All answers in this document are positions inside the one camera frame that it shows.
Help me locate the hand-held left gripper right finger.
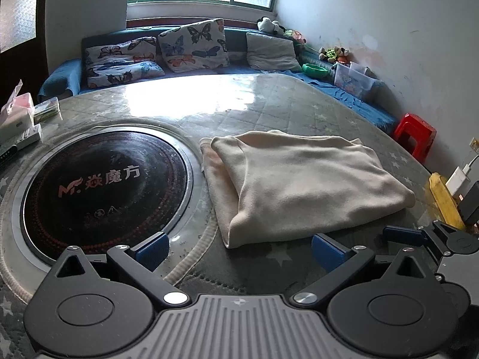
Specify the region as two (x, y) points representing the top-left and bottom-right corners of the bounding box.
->
(290, 233), (439, 306)

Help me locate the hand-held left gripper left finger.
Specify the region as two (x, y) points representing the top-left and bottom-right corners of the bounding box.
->
(55, 232), (191, 306)

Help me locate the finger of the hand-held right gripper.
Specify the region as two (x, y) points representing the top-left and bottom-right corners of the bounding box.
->
(382, 220), (479, 258)

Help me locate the cream garment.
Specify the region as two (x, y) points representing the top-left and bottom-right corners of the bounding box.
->
(199, 130), (416, 249)

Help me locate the yellow power strip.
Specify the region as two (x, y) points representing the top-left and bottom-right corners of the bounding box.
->
(428, 172), (466, 229)

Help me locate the black power adapter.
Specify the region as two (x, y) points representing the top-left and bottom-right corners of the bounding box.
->
(460, 181), (479, 226)

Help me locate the round black induction cooktop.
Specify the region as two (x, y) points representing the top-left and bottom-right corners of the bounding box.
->
(10, 118), (196, 270)

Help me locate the white charger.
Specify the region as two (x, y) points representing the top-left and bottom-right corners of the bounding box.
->
(445, 165), (474, 197)

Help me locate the red plastic stool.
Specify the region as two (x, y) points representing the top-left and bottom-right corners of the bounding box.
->
(392, 113), (437, 158)

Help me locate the clear plastic storage box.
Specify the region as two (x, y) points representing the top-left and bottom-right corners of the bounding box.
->
(334, 63), (384, 102)

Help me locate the flat white box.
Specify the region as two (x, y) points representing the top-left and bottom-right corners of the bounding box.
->
(0, 123), (43, 158)

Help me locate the clear box of cards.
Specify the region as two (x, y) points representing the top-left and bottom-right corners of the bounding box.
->
(34, 97), (60, 122)

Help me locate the green bowl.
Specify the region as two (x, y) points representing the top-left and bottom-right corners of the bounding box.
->
(301, 63), (330, 79)

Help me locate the green and brown plush toy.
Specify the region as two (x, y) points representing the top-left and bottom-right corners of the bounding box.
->
(319, 46), (351, 64)

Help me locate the pink tissue pack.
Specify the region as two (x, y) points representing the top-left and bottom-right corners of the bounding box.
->
(0, 80), (35, 140)

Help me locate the blue sofa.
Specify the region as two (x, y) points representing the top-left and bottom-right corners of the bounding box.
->
(37, 26), (398, 135)

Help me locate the grey pillow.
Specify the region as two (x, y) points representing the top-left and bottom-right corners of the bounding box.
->
(245, 32), (302, 73)

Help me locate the large butterfly print cushion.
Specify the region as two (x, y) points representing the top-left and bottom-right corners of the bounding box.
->
(157, 18), (230, 74)

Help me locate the panda plush toy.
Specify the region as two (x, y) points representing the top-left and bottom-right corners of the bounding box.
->
(257, 17), (285, 34)

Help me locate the dark door with frosted glass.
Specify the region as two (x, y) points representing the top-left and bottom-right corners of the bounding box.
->
(0, 0), (50, 96)

